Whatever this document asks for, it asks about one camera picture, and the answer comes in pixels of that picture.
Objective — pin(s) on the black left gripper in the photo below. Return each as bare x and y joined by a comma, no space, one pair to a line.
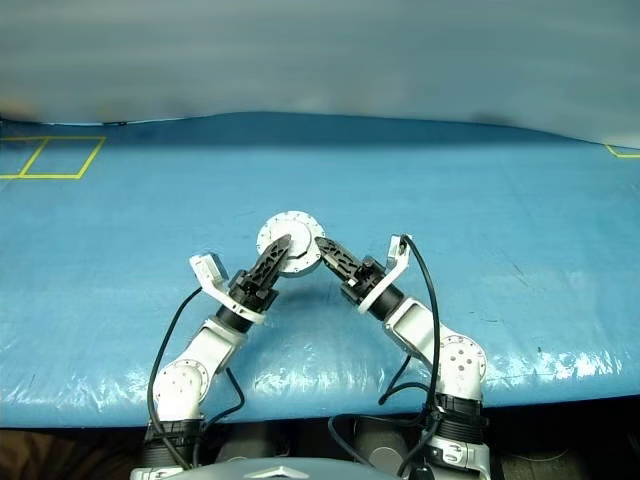
252,295

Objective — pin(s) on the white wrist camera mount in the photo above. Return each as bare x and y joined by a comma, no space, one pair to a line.
395,272
210,272

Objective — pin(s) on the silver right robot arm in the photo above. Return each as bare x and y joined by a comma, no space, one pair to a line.
425,330

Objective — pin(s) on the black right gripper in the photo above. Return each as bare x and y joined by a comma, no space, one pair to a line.
364,280

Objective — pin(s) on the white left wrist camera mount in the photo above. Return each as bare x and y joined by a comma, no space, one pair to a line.
210,272

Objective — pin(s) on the silver robot torso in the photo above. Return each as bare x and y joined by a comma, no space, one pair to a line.
250,472

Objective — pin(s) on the silver round motor lid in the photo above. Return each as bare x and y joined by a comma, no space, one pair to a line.
297,235

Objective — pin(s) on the blue plastic table cover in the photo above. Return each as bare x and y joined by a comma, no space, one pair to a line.
150,250

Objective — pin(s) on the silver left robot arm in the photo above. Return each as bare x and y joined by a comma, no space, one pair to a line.
215,345

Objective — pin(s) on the grey rounded cylinder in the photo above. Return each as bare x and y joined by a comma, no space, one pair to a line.
245,442
380,445

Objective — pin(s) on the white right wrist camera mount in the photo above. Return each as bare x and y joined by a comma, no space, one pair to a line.
395,272

